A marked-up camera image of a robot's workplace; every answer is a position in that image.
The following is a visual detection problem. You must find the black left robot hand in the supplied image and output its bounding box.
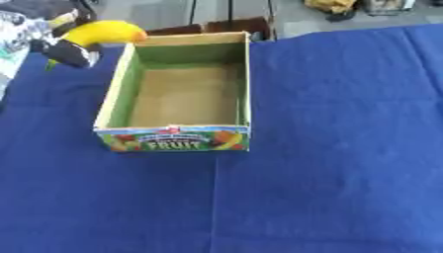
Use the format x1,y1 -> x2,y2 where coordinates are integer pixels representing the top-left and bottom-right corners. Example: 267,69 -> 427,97
0,0 -> 104,69

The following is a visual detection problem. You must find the yellow toy banana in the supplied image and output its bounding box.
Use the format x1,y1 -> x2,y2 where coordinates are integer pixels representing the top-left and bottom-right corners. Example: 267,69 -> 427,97
43,20 -> 149,72

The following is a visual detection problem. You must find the cardboard box with green inside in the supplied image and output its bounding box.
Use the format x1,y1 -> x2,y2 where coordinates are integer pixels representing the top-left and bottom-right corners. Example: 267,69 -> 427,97
91,31 -> 255,153

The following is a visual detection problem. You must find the black tripod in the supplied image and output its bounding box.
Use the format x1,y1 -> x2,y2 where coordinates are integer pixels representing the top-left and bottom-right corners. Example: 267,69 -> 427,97
187,0 -> 277,24

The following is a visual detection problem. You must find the yellow bag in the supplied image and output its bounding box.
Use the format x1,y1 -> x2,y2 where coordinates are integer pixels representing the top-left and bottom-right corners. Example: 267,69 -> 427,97
303,0 -> 360,17

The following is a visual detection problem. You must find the grey wire basket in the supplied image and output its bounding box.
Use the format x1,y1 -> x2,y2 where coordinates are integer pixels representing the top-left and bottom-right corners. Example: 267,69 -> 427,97
360,0 -> 419,17

